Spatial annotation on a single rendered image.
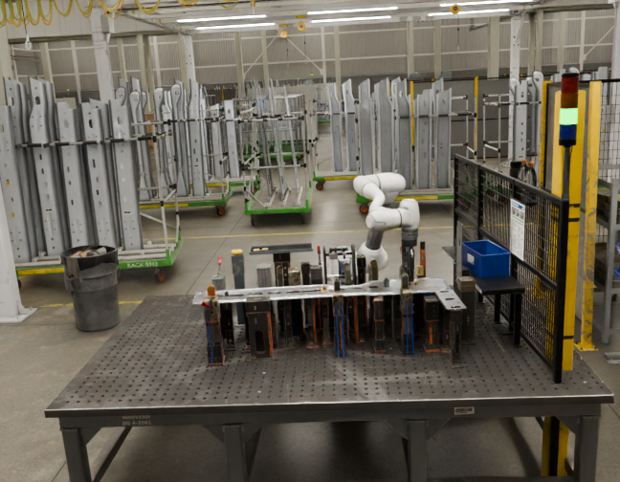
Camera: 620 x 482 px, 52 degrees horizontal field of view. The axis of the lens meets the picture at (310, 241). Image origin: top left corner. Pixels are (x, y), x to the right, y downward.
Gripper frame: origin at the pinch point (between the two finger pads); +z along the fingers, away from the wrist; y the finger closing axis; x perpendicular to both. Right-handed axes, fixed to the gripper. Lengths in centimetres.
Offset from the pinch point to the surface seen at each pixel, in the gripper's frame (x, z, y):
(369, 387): -30, 36, 58
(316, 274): -51, 1, -16
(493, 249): 50, -7, -16
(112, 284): -232, 62, -231
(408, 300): -5.9, 6.1, 24.7
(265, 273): -79, -2, -12
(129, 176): -248, -16, -398
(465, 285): 25.4, 2.4, 16.8
